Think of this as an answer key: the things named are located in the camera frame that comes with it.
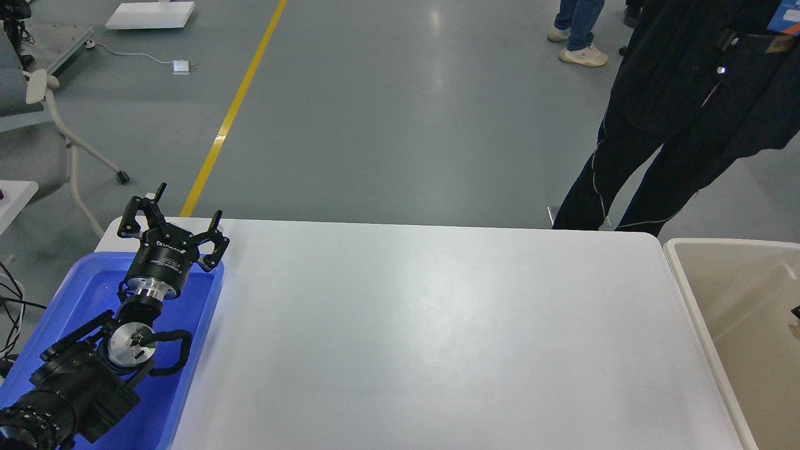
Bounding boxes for blue plastic tray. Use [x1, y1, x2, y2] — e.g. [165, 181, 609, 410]
[1, 252, 225, 449]

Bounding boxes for black cables at left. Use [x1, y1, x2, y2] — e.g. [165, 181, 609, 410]
[0, 261, 48, 379]

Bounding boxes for beige plastic bin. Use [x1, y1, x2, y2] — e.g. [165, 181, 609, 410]
[664, 238, 799, 449]

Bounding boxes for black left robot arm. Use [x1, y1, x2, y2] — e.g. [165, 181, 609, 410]
[2, 183, 230, 449]

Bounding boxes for brown paper ball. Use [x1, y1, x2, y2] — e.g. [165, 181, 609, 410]
[788, 324, 800, 340]

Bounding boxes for person in black clothes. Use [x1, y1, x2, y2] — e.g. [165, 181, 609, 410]
[552, 1, 799, 236]

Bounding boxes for white side table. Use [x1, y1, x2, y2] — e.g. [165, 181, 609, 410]
[1, 179, 38, 234]

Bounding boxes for grey office chair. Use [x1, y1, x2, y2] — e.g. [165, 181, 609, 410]
[1, 34, 129, 236]

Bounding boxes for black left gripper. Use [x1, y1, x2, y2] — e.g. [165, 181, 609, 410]
[117, 182, 231, 299]

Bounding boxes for white power adapter with cable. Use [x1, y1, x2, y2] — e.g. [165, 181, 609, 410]
[83, 39, 194, 75]

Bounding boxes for person in blue jeans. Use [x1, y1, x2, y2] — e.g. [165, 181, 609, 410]
[547, 1, 609, 68]

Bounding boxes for white flat board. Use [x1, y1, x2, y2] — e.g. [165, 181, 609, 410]
[104, 1, 196, 29]

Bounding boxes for left metal floor plate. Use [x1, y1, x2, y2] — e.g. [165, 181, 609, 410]
[547, 206, 560, 229]

